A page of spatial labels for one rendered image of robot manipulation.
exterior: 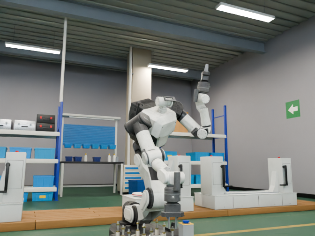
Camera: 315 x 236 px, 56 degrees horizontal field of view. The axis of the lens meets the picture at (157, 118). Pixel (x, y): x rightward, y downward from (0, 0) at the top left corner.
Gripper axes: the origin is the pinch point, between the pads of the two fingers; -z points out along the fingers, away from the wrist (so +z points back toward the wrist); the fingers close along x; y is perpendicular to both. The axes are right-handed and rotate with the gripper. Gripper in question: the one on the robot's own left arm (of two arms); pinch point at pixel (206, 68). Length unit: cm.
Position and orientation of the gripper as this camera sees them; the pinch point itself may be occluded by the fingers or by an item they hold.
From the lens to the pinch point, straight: 228.8
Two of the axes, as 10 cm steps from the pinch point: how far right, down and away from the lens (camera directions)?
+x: -0.6, 0.4, -10.0
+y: -9.9, -1.5, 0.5
